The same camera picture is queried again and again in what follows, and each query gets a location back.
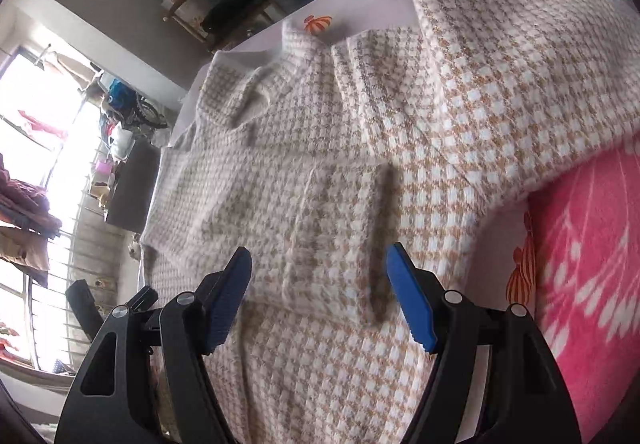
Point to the black clothing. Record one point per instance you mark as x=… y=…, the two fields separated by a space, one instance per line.
x=235 y=4

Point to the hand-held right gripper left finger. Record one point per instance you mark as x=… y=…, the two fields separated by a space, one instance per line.
x=230 y=304

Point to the hanging brown garment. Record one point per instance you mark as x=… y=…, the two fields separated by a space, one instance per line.
x=22 y=254

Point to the wheelchair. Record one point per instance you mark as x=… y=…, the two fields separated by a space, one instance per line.
x=145 y=111

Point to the hanging plaid garment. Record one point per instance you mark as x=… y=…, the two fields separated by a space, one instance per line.
x=25 y=199

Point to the balcony railing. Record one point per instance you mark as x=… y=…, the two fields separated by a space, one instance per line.
x=85 y=244

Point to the beige houndstooth knit sweater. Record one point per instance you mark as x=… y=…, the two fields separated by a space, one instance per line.
x=325 y=149

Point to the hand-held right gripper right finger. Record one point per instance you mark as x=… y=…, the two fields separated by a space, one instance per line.
x=410 y=294

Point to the dark grey cabinet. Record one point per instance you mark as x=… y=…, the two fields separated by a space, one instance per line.
x=132 y=184

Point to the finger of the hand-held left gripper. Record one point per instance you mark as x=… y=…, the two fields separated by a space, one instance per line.
x=145 y=298
x=82 y=304

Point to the pink floral blanket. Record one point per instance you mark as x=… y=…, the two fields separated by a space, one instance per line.
x=585 y=274

